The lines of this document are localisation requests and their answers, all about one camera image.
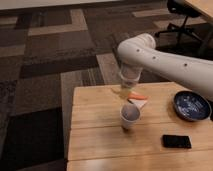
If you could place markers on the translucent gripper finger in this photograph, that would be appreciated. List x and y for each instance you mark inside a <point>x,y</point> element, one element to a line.
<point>116,89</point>
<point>125,92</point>

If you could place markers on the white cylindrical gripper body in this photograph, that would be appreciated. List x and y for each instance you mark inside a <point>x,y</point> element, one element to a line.
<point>129,75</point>

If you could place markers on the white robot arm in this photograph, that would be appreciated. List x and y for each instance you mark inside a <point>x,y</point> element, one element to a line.
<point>139,52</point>

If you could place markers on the blue ceramic bowl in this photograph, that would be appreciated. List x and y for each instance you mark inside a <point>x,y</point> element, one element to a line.
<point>191,107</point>

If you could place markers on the white sponge block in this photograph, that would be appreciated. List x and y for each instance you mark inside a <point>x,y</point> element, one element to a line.
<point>138,103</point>

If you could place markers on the black smartphone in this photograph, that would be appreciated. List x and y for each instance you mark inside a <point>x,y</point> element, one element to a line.
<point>176,141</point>

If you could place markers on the wooden desk corner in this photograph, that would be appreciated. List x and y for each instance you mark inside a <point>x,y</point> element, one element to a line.
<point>205,7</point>

